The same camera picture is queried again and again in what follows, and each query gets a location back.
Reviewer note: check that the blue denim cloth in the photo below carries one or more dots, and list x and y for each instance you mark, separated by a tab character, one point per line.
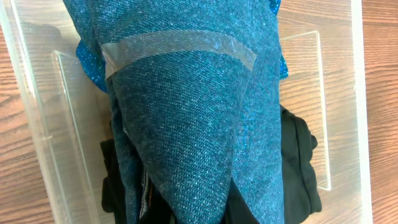
197	113

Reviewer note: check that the shiny blue sequin cloth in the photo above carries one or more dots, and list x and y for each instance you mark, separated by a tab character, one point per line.
101	21

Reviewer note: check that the black cloth with band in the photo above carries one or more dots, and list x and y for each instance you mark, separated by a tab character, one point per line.
301	197

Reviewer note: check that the clear plastic storage bin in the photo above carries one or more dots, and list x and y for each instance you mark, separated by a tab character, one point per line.
53	118

